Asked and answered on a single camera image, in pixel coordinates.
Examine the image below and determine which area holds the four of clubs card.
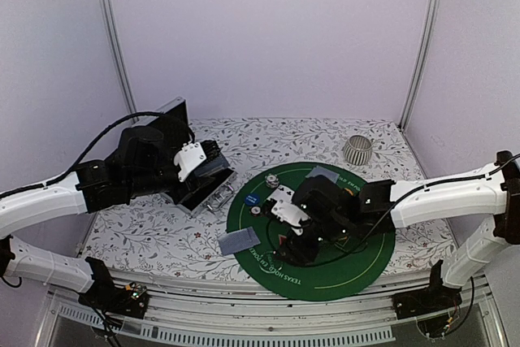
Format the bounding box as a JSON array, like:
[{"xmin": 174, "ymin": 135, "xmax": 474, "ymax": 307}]
[{"xmin": 267, "ymin": 185, "xmax": 293, "ymax": 203}]

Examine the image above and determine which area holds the black white chip stack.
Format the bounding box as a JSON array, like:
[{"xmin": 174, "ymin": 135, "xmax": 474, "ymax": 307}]
[{"xmin": 265, "ymin": 174, "xmax": 280, "ymax": 189}]

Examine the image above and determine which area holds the blue playing card deck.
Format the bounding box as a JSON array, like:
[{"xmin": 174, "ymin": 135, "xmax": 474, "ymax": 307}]
[{"xmin": 193, "ymin": 154, "xmax": 230, "ymax": 178}]

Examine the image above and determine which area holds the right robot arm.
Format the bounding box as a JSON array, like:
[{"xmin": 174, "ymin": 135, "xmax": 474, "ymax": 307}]
[{"xmin": 265, "ymin": 150, "xmax": 519, "ymax": 311}]

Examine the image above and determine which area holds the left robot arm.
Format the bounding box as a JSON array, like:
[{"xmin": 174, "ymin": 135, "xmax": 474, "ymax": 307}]
[{"xmin": 1, "ymin": 126, "xmax": 234, "ymax": 310}]

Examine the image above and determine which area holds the aluminium poker chip case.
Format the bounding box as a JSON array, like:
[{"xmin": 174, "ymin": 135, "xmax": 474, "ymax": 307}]
[{"xmin": 132, "ymin": 98, "xmax": 236, "ymax": 216}]

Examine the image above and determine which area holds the clear dealer button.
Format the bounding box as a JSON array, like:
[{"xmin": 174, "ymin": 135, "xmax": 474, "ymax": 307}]
[{"xmin": 259, "ymin": 251, "xmax": 283, "ymax": 274}]

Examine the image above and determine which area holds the round green poker mat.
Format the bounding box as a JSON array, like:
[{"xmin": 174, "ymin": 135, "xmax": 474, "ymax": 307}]
[{"xmin": 227, "ymin": 162, "xmax": 396, "ymax": 301}]

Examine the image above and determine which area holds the blue small blind button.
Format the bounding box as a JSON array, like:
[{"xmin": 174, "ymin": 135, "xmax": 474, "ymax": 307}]
[{"xmin": 244, "ymin": 193, "xmax": 260, "ymax": 206}]

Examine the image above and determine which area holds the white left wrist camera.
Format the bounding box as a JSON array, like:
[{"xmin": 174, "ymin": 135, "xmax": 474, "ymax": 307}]
[{"xmin": 173, "ymin": 142, "xmax": 206, "ymax": 183}]

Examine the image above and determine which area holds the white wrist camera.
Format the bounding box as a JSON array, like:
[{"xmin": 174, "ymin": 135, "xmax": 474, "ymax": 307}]
[
  {"xmin": 173, "ymin": 142, "xmax": 206, "ymax": 183},
  {"xmin": 268, "ymin": 199, "xmax": 310, "ymax": 236}
]

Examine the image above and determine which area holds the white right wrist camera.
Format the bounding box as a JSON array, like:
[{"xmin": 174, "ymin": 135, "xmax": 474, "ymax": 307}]
[{"xmin": 268, "ymin": 199, "xmax": 310, "ymax": 236}]

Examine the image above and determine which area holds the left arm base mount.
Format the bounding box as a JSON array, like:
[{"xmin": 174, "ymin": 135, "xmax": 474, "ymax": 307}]
[{"xmin": 78, "ymin": 257, "xmax": 150, "ymax": 319}]

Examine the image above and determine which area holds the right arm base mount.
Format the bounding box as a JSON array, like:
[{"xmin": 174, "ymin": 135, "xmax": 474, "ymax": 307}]
[{"xmin": 392, "ymin": 260, "xmax": 462, "ymax": 339}]

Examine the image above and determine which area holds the left aluminium corner post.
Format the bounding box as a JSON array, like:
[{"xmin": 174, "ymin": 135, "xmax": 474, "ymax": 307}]
[{"xmin": 99, "ymin": 0, "xmax": 137, "ymax": 114}]

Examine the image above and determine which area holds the aluminium corner post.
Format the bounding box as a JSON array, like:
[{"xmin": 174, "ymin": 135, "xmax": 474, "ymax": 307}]
[
  {"xmin": 99, "ymin": 0, "xmax": 137, "ymax": 114},
  {"xmin": 398, "ymin": 0, "xmax": 440, "ymax": 132}
]

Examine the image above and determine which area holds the right aluminium corner post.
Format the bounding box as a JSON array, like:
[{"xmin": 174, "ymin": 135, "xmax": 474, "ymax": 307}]
[{"xmin": 398, "ymin": 0, "xmax": 440, "ymax": 132}]

